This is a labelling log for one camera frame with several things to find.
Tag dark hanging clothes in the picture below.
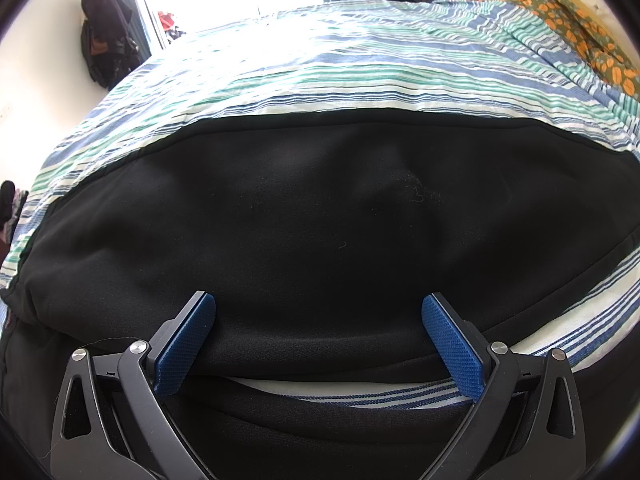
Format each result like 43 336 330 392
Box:
79 0 151 92

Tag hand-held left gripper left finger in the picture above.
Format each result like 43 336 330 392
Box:
50 290 217 480

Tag black pants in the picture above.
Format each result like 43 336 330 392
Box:
0 110 640 480

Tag mixed clothes heap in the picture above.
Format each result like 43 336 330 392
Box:
0 180 23 246

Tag red item by window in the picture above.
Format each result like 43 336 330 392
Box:
157 10 187 43

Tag orange floral blanket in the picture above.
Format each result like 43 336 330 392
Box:
456 0 640 98

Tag blue green striped bedspread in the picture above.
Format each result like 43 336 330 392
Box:
0 0 640 411

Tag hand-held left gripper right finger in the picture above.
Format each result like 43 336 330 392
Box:
421 292 587 480

